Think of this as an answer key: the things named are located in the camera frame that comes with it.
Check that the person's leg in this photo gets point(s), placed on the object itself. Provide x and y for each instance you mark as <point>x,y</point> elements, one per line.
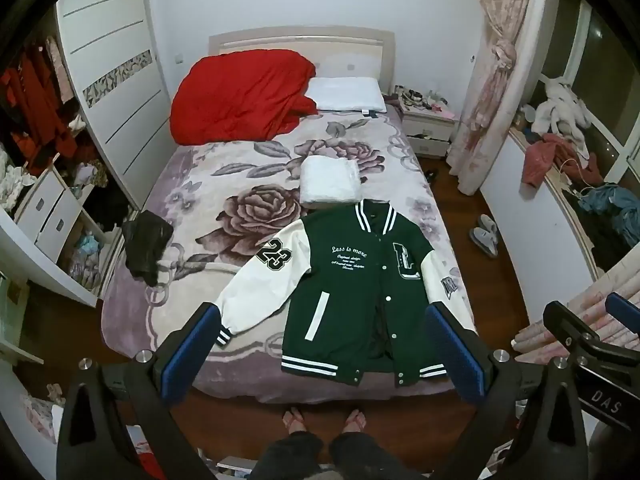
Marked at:
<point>292,452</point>
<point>357,452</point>

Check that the green and white varsity jacket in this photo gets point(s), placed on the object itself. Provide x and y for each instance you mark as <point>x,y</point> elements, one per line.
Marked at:
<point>350,280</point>

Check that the pink floral loose curtain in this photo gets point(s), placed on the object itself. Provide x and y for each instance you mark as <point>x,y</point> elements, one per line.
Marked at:
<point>585,296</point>

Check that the blue garment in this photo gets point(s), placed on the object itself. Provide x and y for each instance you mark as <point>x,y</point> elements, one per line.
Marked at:
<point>607,205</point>

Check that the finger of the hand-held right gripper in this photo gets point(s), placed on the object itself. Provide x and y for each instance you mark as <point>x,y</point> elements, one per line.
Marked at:
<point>625,312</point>
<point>567,322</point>

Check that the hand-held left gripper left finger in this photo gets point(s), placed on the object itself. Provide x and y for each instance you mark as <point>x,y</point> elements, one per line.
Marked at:
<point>192,350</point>

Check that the pink floral tied curtain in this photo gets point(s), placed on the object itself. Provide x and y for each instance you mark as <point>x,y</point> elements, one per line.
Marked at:
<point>492,75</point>

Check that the pink red garment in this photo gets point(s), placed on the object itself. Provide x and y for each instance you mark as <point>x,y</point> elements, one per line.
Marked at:
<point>542,157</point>

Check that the white nightstand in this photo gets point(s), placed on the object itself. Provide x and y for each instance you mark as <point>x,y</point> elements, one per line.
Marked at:
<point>427,127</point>

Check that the floral bed blanket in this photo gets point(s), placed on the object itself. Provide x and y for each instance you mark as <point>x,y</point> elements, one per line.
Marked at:
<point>225,185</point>

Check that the white pillow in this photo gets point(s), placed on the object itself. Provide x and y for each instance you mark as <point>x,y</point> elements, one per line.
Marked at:
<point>345,94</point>

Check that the white sliding wardrobe door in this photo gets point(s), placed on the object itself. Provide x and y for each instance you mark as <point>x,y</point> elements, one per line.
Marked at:
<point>115,60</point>

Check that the person's right leg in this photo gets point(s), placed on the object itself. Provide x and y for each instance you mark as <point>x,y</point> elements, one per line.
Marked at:
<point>357,452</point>

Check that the person's left leg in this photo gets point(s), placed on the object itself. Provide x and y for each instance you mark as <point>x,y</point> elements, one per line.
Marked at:
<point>292,452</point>

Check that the black garment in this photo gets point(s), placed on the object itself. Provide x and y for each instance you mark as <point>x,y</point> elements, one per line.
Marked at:
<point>147,240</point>

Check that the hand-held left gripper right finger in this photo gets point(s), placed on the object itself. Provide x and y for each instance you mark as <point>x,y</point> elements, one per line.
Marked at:
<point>452,350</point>

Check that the grey slipper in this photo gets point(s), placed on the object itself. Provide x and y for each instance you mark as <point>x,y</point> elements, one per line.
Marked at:
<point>490,222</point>
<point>484,245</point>

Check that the red duvet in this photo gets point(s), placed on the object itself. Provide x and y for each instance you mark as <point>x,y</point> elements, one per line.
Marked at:
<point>240,95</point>

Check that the clutter of small items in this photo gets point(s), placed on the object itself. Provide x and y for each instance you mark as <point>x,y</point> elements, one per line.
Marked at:
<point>420,99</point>

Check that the white drawer unit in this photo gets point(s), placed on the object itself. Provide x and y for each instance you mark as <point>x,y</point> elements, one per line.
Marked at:
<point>55,220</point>

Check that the red hanging clothes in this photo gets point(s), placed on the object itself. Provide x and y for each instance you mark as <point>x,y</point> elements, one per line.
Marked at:
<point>35,110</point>

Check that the white folded knit garment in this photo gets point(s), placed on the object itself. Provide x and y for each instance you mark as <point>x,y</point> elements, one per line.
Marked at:
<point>330,180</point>

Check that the cream bed headboard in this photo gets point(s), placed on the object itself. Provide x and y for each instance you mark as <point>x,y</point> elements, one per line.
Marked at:
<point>350,50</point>

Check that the dark cloth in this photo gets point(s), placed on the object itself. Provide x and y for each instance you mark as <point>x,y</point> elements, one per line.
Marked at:
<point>607,245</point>

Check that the pink floral cloth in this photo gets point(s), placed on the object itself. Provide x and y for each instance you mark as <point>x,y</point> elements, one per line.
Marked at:
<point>40,412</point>

